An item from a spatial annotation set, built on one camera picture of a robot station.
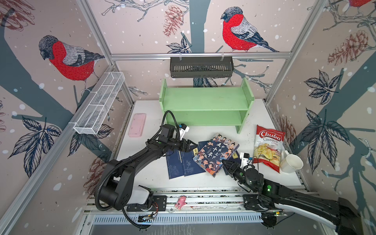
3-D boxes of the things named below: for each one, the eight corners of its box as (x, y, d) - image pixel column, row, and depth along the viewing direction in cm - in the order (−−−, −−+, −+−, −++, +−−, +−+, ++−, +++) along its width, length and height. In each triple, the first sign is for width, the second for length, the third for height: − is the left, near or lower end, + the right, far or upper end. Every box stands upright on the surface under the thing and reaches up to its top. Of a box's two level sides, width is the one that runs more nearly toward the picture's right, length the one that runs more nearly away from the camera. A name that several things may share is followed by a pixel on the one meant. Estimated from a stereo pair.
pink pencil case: (127, 137, 102) (126, 135, 100) (134, 115, 115) (133, 113, 113) (141, 137, 102) (140, 135, 100) (147, 115, 115) (146, 113, 113)
